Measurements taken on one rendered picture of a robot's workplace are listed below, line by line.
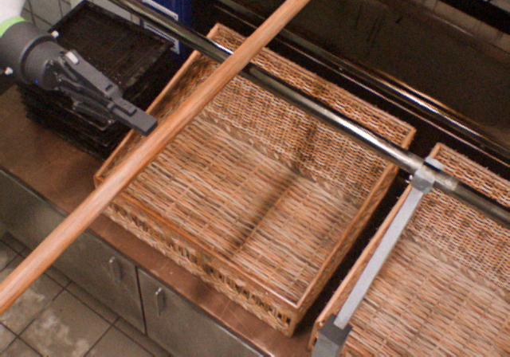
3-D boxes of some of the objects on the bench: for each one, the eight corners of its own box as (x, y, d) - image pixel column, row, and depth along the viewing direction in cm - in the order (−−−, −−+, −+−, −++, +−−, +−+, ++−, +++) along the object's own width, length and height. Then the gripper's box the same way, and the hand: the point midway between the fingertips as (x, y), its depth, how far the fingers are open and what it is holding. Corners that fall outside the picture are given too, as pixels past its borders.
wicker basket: (215, 92, 198) (217, 17, 176) (394, 195, 182) (421, 127, 160) (96, 213, 174) (80, 143, 151) (291, 343, 157) (306, 288, 135)
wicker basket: (408, 203, 181) (437, 135, 158) (618, 331, 164) (684, 276, 141) (300, 351, 156) (317, 296, 134) (535, 515, 139) (599, 484, 117)
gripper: (50, 19, 116) (165, 86, 109) (62, 74, 126) (169, 139, 119) (16, 45, 112) (133, 116, 105) (32, 100, 123) (139, 168, 116)
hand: (135, 118), depth 113 cm, fingers closed
